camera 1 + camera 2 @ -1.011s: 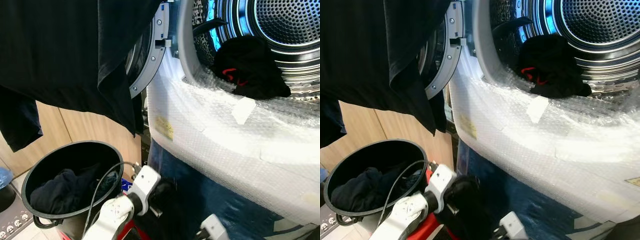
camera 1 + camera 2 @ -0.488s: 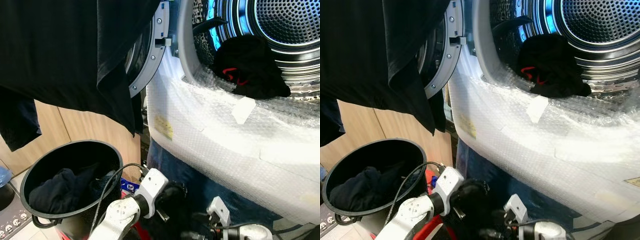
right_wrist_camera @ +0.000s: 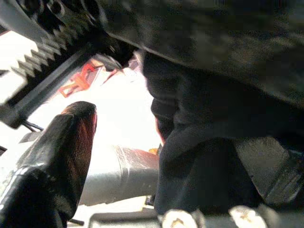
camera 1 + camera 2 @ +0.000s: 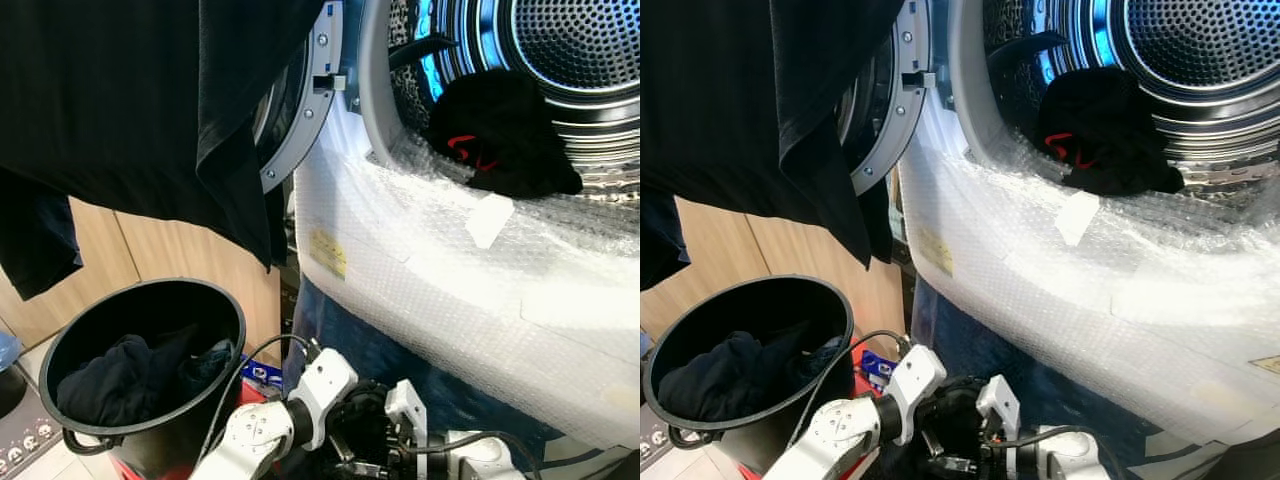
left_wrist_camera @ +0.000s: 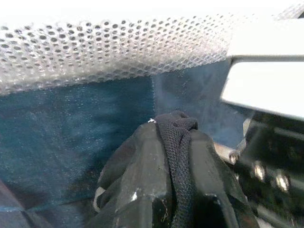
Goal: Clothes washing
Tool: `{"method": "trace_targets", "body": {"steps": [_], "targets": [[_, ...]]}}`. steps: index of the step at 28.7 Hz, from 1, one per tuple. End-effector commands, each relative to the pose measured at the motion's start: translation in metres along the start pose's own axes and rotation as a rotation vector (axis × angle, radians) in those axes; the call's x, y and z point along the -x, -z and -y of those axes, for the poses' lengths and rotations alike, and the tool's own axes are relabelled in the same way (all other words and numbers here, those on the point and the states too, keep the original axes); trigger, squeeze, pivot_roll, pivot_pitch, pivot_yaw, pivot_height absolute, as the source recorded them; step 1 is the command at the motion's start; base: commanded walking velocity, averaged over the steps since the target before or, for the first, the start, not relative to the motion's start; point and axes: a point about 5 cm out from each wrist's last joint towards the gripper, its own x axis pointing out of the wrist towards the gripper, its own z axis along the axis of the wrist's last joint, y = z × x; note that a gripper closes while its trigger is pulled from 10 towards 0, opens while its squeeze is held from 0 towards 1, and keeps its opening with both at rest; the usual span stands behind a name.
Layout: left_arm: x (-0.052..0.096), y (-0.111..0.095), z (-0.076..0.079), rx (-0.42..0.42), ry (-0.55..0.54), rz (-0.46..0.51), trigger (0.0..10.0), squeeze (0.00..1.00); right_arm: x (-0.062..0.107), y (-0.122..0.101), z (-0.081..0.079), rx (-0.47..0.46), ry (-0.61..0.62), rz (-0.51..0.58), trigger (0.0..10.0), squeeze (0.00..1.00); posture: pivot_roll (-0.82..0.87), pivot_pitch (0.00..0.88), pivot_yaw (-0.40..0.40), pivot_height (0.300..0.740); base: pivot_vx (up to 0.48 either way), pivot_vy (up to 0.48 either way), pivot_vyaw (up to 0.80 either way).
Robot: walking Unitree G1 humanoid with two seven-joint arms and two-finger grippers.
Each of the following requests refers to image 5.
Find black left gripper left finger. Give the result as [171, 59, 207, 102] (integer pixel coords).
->
[86, 123, 178, 228]

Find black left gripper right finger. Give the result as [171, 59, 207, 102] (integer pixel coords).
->
[189, 129, 260, 228]

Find black knit garment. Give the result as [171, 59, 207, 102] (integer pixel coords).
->
[94, 110, 200, 228]

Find blue laundry basket white mesh rim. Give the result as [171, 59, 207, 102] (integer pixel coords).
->
[0, 3, 304, 228]

